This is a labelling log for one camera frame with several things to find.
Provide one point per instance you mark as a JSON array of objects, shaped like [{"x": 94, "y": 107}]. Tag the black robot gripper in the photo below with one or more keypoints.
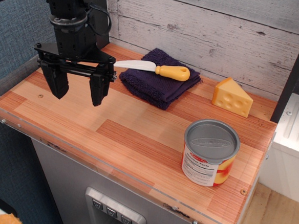
[{"x": 76, "y": 52}]

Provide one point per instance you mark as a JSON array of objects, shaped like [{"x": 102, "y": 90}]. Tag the toy food can grey lid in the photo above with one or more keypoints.
[{"x": 210, "y": 147}]

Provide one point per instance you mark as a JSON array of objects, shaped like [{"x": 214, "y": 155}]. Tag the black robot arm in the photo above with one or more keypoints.
[{"x": 71, "y": 15}]

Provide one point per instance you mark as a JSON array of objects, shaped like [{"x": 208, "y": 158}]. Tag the orange object at corner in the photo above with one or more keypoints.
[{"x": 9, "y": 219}]

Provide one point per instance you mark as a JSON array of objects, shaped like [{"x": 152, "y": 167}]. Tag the clear acrylic table guard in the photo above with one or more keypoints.
[{"x": 137, "y": 144}]

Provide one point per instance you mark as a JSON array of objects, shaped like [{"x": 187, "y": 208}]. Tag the folded dark purple towel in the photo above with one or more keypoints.
[{"x": 157, "y": 90}]

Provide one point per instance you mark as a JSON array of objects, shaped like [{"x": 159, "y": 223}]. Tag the grey toy fridge cabinet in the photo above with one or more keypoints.
[{"x": 83, "y": 195}]

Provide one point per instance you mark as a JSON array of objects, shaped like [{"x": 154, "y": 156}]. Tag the silver dispenser button panel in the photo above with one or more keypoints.
[{"x": 104, "y": 210}]

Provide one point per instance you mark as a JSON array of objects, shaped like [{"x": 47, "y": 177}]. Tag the yellow toy cheese wedge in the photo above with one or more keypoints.
[{"x": 231, "y": 97}]

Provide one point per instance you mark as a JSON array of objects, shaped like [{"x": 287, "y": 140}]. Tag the white cabinet with ridged top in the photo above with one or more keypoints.
[{"x": 280, "y": 169}]

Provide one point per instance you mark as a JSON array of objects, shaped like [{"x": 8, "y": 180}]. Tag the toy knife yellow handle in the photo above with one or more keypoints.
[{"x": 178, "y": 73}]

